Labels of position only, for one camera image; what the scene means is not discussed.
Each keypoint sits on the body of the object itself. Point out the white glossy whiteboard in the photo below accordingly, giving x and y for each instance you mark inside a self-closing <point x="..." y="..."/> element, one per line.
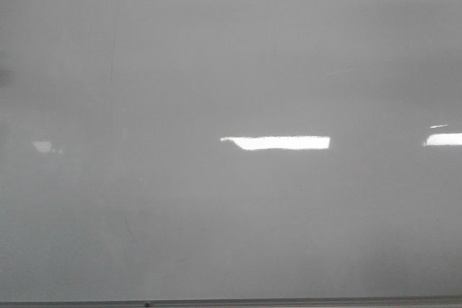
<point x="229" y="149"/>

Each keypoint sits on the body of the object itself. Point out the grey aluminium whiteboard frame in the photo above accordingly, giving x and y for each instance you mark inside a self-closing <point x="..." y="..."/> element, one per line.
<point x="399" y="301"/>

